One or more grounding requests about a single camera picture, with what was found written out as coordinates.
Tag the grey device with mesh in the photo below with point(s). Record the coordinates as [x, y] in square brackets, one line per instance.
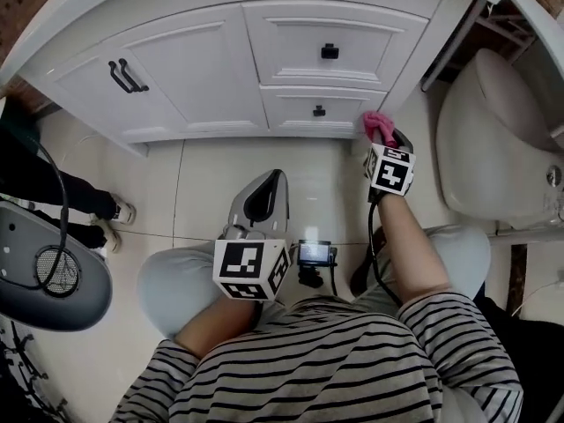
[26, 293]

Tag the person's right forearm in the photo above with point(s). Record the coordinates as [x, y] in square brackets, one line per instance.
[410, 245]

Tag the person's left forearm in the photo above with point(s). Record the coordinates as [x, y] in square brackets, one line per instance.
[216, 324]

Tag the pink cloth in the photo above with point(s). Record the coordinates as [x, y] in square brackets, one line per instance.
[378, 123]

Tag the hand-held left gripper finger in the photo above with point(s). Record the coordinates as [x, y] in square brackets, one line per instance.
[239, 205]
[280, 201]

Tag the chrome toilet flush button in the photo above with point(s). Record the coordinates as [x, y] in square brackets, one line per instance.
[554, 175]

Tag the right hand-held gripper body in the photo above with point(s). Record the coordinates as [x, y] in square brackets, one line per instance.
[390, 172]

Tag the wooden wall rack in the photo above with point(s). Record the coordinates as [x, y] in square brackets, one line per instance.
[506, 24]

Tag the white toilet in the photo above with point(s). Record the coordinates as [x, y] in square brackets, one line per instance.
[484, 148]

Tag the person's left leg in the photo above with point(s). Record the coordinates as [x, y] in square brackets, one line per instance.
[176, 284]

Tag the person's striped shirt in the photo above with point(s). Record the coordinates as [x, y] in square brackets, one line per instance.
[317, 368]

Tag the white sink cabinet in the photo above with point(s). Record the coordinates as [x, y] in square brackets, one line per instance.
[198, 82]

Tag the black chest-mounted camera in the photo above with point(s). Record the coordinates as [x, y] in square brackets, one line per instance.
[313, 254]

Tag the small black drawer knob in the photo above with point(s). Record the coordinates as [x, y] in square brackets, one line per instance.
[319, 111]

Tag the person's right leg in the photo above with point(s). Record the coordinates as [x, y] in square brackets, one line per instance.
[458, 254]

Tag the person's leg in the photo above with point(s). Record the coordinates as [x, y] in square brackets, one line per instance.
[176, 284]
[458, 254]

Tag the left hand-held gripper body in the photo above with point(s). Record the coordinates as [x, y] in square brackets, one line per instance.
[247, 264]

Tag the large black drawer knob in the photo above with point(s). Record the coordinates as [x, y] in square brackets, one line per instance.
[330, 51]

